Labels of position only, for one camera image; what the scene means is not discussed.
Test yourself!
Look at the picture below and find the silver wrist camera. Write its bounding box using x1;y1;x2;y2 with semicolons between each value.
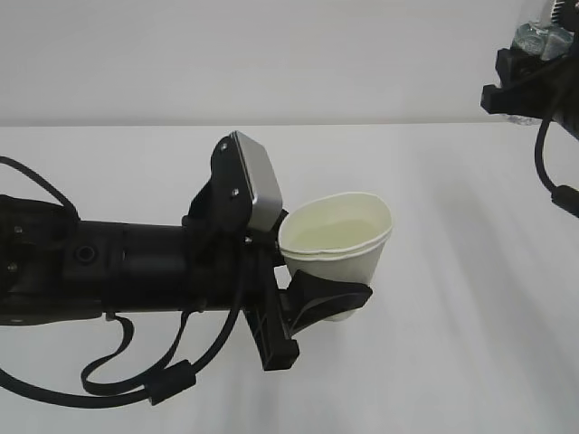
550;0;578;32
183;130;284;241

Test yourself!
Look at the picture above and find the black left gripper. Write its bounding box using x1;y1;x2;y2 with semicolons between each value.
243;209;373;372

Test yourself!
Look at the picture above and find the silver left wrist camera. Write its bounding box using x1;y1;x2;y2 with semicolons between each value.
183;130;284;241

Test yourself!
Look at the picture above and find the white paper cup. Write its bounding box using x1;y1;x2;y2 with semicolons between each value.
277;192;395;323

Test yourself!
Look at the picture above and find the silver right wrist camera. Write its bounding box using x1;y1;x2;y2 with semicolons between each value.
550;0;578;32

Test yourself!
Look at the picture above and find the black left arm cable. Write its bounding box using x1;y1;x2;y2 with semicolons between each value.
0;156;248;407

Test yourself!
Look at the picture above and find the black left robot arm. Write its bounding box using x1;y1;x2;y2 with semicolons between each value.
1;196;372;371

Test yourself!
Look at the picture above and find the clear water bottle green label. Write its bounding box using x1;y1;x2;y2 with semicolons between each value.
497;22;574;126

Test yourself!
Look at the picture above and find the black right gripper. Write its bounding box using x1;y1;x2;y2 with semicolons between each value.
480;42;578;136

